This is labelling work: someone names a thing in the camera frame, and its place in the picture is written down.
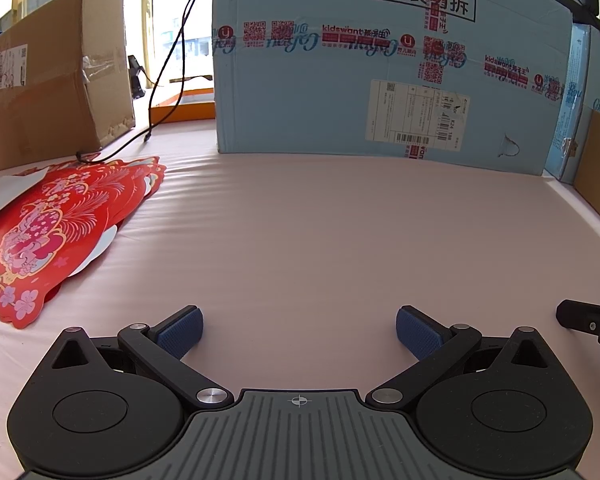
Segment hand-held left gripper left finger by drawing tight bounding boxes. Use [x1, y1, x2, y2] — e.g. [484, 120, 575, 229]
[52, 304, 235, 408]

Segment black stand device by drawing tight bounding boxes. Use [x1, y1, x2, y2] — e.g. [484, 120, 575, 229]
[128, 55, 147, 101]

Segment taped brown cardboard box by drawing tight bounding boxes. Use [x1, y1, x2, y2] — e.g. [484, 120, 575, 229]
[0, 0, 137, 173]

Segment large light blue cardboard box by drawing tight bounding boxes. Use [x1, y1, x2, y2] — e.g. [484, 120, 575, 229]
[211, 0, 573, 177]

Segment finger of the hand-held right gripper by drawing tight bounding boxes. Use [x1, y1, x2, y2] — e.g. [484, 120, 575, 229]
[556, 299, 600, 367]

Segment red paper cutout decorations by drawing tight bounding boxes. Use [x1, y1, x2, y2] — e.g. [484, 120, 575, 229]
[0, 156, 167, 330]

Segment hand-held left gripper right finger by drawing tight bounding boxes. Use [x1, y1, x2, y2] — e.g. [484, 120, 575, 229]
[366, 304, 548, 407]

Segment white paper sheet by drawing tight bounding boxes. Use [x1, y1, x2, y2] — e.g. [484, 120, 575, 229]
[0, 167, 48, 226]

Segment orange tray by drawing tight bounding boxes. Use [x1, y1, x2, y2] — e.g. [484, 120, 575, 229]
[148, 87, 216, 125]

